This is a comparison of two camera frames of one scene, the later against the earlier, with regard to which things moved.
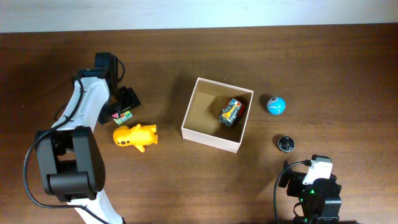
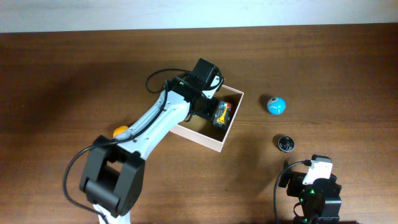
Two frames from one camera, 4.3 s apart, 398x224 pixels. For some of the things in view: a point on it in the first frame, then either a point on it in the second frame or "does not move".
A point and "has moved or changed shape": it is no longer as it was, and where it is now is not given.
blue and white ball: [276, 105] does not move
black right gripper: [296, 181] does not move
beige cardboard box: [209, 99] has moved or changed shape
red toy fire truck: [230, 112] → [222, 115]
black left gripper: [132, 100] → [210, 109]
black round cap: [286, 144] does not move
